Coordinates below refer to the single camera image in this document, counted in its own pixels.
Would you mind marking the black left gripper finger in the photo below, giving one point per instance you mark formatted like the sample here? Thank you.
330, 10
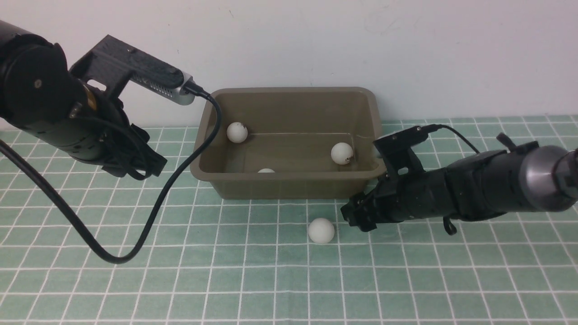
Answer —
129, 153

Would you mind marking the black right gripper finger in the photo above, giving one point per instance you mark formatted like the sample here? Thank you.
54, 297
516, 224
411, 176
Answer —
361, 212

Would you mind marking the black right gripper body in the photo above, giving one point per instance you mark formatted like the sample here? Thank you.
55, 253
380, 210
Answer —
411, 196

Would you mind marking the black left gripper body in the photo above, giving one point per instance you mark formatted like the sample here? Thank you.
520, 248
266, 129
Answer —
81, 133

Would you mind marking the white ping-pong ball printed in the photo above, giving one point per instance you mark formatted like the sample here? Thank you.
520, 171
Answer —
342, 153

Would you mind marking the white ping-pong ball with logo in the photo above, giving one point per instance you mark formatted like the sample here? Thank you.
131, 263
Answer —
237, 132

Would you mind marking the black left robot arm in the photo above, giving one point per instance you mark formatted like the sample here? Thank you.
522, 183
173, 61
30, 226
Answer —
37, 87

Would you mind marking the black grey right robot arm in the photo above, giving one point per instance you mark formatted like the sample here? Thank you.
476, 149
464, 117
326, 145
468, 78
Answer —
520, 178

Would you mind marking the olive green plastic bin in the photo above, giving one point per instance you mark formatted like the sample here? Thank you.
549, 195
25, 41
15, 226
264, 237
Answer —
292, 130

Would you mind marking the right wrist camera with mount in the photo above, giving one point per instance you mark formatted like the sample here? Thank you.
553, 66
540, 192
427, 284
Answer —
396, 149

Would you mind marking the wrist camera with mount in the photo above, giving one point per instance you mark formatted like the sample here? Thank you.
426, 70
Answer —
114, 64
396, 149

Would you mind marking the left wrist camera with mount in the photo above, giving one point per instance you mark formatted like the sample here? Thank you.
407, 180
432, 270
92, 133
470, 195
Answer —
114, 64

